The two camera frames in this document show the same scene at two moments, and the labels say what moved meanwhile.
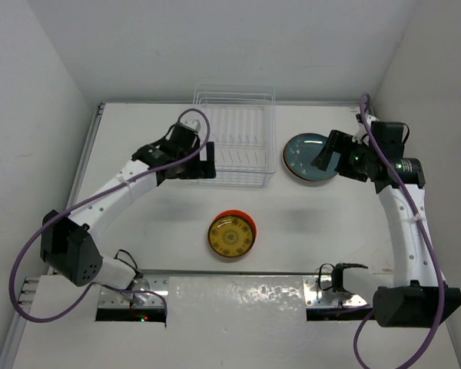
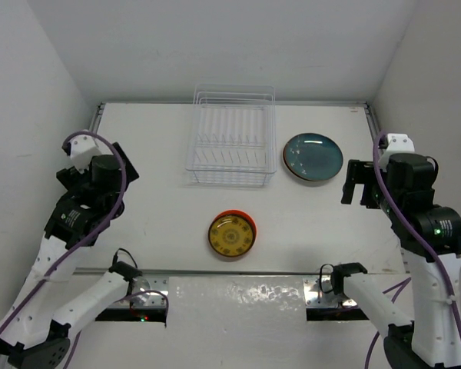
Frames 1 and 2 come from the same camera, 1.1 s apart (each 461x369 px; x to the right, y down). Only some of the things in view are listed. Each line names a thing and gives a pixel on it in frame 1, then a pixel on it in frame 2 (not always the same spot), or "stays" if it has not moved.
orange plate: (240, 214) stays
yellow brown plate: (230, 235) stays
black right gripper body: (354, 160) -> (374, 194)
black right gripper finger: (322, 160) -> (347, 190)
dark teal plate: (299, 152) stays
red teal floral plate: (299, 154) stays
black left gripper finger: (207, 167) -> (131, 171)
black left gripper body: (194, 148) -> (74, 177)
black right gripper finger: (334, 143) -> (357, 170)
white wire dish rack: (243, 125) stays
